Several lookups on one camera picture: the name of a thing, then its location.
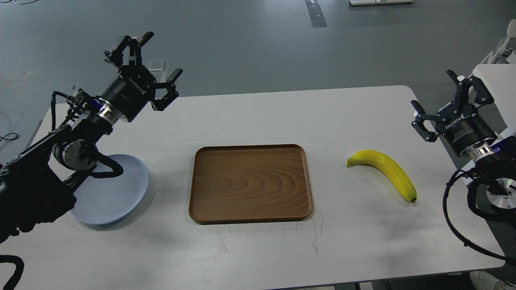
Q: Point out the white side table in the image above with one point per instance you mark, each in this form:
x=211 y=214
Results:
x=500 y=81

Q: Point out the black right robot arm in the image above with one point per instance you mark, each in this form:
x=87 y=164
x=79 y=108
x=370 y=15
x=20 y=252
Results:
x=498 y=175

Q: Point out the brown wooden tray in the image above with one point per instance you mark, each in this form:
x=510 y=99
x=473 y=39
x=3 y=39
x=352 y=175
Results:
x=250 y=183

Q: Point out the yellow banana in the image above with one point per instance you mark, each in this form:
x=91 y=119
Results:
x=396 y=175

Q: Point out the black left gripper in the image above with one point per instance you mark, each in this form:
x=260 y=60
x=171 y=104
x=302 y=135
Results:
x=129 y=92

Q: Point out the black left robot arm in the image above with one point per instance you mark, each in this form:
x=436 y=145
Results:
x=38 y=185

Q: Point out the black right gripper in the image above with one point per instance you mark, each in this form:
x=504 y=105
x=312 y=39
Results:
x=459 y=122

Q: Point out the white shoe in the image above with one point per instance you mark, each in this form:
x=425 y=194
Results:
x=482 y=280

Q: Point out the white rolling chair frame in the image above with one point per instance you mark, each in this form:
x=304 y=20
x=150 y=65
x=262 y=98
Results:
x=504 y=52

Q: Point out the light blue plate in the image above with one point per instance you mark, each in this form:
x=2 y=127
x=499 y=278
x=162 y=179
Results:
x=103 y=201

